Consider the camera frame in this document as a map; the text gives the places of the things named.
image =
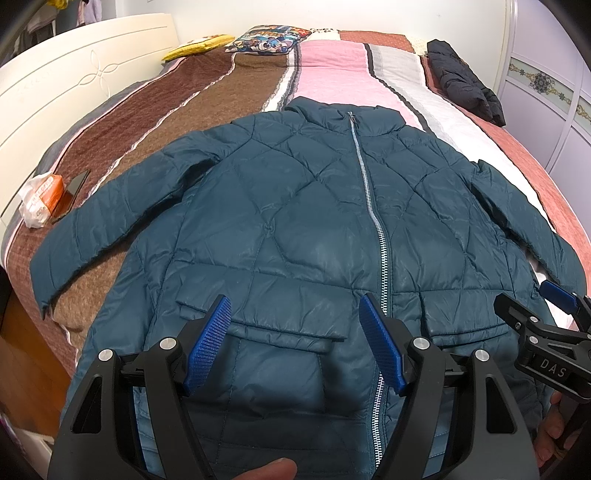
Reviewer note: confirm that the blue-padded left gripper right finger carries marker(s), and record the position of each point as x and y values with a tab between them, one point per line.
388	340

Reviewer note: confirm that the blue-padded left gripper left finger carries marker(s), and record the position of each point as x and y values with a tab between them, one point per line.
202	339

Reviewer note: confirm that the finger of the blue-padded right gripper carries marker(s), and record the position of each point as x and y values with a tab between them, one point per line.
565	301

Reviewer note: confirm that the teal quilted puffer jacket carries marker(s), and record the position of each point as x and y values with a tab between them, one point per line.
295	215

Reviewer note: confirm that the right hand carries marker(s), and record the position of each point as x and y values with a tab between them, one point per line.
549	431

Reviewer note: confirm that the left hand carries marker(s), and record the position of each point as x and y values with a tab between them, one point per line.
279	469

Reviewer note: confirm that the black smartphone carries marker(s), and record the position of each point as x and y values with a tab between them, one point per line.
68	198

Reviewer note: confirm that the white wardrobe with floral trim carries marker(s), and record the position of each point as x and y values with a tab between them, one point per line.
546	97

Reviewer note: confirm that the orange white tissue pack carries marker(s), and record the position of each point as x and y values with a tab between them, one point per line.
39	198

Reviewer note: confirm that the black folded puffer jacket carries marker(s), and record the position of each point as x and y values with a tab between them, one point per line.
461	85

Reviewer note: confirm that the striped patchwork bed blanket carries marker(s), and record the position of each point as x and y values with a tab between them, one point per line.
363	68

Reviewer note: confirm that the cream wooden headboard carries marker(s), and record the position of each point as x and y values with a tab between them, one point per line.
49	87

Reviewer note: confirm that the yellow cloth item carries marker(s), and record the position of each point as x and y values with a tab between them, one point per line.
198	46

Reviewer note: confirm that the colourful cartoon print pillow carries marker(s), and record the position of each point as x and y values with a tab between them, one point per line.
268	40

